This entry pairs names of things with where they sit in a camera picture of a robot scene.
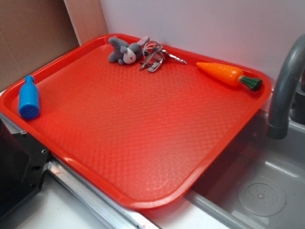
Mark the grey plastic toy sink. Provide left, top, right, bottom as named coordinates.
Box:
left=185, top=111, right=305, bottom=229

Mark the grey plush elephant toy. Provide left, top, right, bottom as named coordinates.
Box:
left=108, top=36, right=150, bottom=65

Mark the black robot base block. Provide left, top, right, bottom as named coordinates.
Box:
left=0, top=122, right=50, bottom=220

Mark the blue plastic toy bottle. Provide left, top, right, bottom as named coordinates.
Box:
left=18, top=75, right=40, bottom=120

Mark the brown cardboard panel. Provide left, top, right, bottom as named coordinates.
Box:
left=0, top=0, right=108, bottom=91

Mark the silver metal rail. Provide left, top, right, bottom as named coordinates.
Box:
left=0, top=112, right=161, bottom=229

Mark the orange plastic toy carrot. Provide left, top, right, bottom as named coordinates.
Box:
left=196, top=62, right=263, bottom=92

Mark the red plastic tray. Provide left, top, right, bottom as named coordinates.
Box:
left=0, top=36, right=272, bottom=209

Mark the grey toy faucet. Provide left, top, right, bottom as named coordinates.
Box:
left=266, top=35, right=305, bottom=139

